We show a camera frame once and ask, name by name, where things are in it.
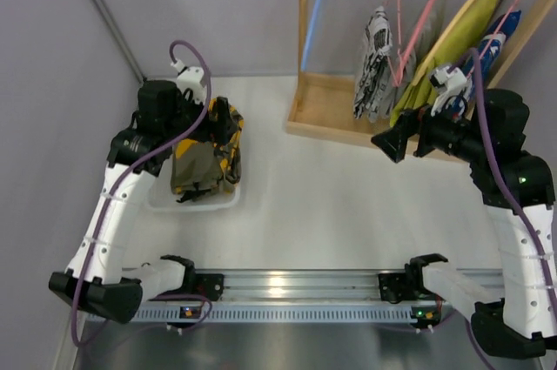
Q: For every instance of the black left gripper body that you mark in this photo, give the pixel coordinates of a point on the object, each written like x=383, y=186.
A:
x=216, y=115

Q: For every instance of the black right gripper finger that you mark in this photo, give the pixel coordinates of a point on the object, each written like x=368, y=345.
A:
x=407, y=124
x=392, y=144

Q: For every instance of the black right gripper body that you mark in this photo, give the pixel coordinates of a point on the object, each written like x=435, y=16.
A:
x=419, y=133

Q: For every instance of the camouflage trousers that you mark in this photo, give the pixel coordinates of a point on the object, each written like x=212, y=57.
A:
x=202, y=170

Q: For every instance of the light blue hanger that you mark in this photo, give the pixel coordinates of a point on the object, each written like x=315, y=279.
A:
x=315, y=17

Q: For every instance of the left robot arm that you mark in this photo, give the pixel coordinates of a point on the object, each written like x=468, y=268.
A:
x=169, y=124

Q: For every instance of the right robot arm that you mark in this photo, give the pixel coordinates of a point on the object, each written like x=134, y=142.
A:
x=517, y=189

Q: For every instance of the lime green trousers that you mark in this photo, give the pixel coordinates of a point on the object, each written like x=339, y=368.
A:
x=465, y=35

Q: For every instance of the white black printed trousers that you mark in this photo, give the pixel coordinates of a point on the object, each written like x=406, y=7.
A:
x=373, y=70

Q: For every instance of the blue white red trousers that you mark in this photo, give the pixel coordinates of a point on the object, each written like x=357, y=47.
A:
x=489, y=48

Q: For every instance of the grey trousers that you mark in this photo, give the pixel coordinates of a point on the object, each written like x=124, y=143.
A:
x=386, y=95

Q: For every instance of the pink padded hanger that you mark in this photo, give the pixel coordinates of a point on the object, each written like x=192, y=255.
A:
x=405, y=55

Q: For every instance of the pink hanger under blue trousers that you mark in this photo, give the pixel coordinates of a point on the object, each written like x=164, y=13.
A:
x=500, y=26

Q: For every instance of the wooden hanger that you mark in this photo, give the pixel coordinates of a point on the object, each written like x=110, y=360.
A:
x=421, y=70

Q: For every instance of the wooden clothes rack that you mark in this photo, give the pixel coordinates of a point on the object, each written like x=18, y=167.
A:
x=320, y=104

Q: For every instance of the clear plastic basket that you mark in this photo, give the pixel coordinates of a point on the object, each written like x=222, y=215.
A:
x=161, y=199

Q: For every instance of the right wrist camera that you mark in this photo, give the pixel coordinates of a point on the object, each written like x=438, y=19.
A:
x=453, y=89

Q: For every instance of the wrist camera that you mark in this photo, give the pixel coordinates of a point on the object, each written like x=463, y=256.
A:
x=191, y=81
x=453, y=89

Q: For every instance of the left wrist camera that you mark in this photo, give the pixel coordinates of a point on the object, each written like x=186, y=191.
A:
x=191, y=81

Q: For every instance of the pink wire hanger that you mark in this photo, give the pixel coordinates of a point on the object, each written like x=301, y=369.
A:
x=397, y=61

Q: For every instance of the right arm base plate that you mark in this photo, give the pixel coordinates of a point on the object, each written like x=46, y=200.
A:
x=395, y=287

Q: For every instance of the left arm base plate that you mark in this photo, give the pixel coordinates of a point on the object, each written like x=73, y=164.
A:
x=208, y=284

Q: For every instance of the aluminium rail base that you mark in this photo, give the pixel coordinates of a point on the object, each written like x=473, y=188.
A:
x=337, y=286

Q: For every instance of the grey slotted cable duct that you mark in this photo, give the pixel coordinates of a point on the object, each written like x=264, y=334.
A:
x=232, y=313

